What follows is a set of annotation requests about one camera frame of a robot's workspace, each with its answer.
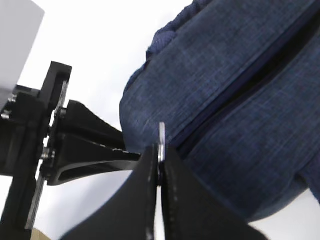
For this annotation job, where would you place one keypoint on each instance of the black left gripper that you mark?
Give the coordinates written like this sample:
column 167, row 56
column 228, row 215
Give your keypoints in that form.
column 84, row 145

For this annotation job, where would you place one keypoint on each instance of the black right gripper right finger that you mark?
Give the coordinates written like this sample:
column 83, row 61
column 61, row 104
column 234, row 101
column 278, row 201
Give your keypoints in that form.
column 189, row 210

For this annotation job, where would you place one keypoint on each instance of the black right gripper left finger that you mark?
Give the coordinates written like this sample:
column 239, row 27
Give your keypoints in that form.
column 130, row 213

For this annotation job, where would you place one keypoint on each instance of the navy blue insulated bag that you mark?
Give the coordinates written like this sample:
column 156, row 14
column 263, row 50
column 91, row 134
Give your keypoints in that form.
column 237, row 85

